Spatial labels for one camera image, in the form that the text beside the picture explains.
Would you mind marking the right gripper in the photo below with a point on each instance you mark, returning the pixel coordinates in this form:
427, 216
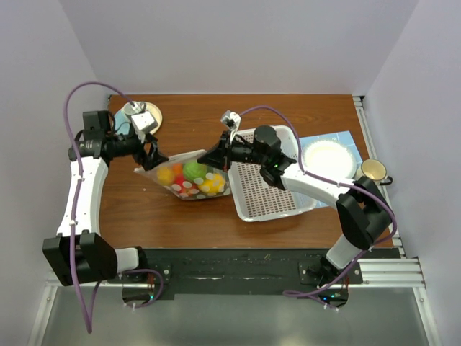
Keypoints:
221, 157

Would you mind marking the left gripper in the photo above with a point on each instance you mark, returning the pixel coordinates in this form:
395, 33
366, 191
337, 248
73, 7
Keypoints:
148, 161

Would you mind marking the green fake custard apple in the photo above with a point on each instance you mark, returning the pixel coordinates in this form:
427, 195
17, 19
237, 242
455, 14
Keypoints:
193, 170

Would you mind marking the polka dot zip bag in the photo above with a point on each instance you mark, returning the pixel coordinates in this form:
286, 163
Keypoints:
182, 159

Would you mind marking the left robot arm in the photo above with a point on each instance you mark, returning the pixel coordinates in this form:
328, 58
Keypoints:
104, 137

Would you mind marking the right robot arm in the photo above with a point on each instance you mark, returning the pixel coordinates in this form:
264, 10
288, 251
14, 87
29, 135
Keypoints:
362, 210

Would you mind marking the yellow fake fruit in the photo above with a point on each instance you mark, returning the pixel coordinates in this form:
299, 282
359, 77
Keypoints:
165, 176

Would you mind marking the yellow fake lemon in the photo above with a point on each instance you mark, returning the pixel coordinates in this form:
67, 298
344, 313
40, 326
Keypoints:
212, 184

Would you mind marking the orange fake fruit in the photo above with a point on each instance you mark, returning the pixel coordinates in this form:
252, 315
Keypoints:
177, 169

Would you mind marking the red fake apple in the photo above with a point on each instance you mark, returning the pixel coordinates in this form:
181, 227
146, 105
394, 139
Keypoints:
186, 188

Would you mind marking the cream and blue plate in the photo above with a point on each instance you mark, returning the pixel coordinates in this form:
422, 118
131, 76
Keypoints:
122, 126

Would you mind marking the grey ceramic cup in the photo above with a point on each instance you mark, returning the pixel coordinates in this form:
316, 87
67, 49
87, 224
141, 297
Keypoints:
134, 108

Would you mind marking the white paper plate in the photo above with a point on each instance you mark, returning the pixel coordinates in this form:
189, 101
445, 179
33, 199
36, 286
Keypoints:
329, 158

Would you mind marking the blue checked cloth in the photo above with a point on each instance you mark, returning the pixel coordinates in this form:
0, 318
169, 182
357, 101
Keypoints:
344, 138

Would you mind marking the cream enamel mug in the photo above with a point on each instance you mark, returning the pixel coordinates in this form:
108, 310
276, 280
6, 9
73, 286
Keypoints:
374, 170

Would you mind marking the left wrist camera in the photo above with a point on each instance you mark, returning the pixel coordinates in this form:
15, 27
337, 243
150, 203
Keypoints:
143, 122

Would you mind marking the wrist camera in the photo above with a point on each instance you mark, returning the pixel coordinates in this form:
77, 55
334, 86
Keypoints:
231, 120
143, 122

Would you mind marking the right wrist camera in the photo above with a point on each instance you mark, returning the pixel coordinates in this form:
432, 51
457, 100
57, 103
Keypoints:
231, 120

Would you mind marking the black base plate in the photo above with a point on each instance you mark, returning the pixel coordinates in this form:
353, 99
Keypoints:
236, 271

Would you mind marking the aluminium frame rail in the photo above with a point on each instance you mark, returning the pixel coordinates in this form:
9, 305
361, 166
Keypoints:
403, 273

